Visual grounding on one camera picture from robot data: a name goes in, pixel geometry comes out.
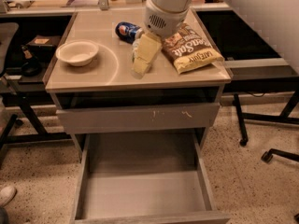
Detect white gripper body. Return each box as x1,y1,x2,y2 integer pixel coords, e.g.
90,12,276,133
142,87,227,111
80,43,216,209
144,0,189,38

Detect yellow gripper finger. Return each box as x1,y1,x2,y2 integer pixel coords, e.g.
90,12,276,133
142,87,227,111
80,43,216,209
132,33,162,78

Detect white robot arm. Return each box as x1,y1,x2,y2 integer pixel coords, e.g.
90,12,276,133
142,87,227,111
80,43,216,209
144,0,299,72

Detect blue pepsi can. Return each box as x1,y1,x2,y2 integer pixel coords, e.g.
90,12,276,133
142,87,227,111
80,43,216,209
115,21,144,44

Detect grey drawer cabinet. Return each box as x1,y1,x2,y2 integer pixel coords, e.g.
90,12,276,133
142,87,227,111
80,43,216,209
45,7,231,146

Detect closed top drawer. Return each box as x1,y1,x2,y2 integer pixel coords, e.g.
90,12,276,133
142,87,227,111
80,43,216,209
57,103,220,134

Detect open middle drawer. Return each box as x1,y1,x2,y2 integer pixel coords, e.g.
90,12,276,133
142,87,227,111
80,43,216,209
69,130,230,224

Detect brown chips bag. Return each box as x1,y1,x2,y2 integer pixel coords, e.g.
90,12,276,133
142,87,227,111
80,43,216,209
163,23,223,75

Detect white bowl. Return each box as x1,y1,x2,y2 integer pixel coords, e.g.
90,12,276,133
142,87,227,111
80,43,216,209
55,40,99,67

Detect black box on shelf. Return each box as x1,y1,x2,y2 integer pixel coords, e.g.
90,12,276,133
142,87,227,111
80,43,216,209
26,35,61,63

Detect dark bottle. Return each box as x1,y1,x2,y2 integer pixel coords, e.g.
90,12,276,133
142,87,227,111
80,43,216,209
21,45,42,77

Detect grey chair left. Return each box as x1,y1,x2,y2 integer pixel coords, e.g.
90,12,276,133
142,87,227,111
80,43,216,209
0,22,19,77

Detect black office chair base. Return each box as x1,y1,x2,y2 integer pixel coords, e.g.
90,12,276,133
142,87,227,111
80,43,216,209
261,148,299,163

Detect white shoe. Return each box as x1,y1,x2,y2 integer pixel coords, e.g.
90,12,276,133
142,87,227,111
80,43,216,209
0,186,17,207

